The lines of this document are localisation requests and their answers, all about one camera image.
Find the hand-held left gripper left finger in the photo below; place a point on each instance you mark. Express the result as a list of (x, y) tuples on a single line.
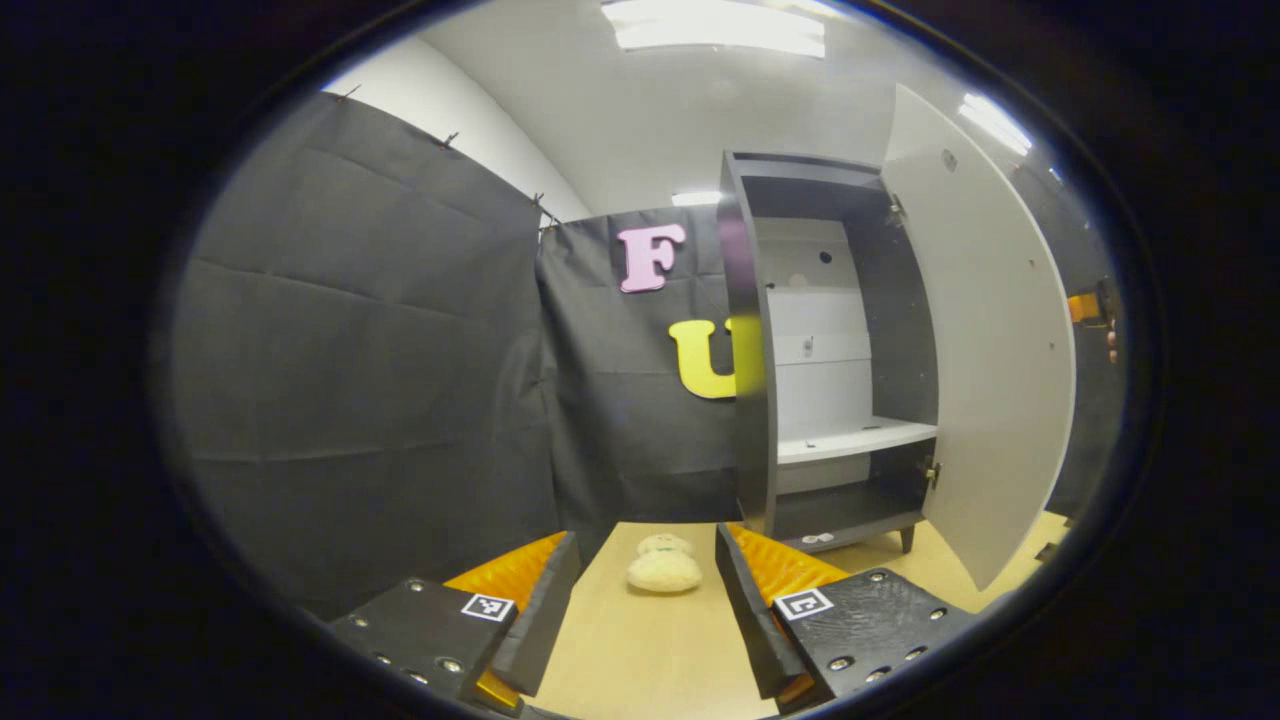
[(545, 620)]

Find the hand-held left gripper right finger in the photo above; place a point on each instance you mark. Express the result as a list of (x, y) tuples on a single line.
[(750, 620)]

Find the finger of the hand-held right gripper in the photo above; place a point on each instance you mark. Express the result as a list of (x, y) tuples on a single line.
[(1084, 307)]

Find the white cabinet door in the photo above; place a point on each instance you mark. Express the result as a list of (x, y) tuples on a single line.
[(1000, 380)]

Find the grey white cabinet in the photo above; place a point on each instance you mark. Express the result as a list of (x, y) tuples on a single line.
[(750, 400)]

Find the metal door hinge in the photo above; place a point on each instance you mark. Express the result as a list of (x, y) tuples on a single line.
[(931, 473), (897, 210)]

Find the cream plush toy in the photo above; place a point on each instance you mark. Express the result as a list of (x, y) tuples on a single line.
[(663, 570)]

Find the side ceiling light panel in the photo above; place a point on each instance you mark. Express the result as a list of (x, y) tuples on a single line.
[(995, 122)]

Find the black table clamp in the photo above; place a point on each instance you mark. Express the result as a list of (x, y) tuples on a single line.
[(1047, 551)]

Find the black backdrop cloth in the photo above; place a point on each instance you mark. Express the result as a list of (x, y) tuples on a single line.
[(350, 380)]

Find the small distant ceiling light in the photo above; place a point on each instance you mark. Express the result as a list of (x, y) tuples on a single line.
[(696, 198)]

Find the large ceiling light panel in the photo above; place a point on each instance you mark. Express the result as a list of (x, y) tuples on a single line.
[(715, 25)]

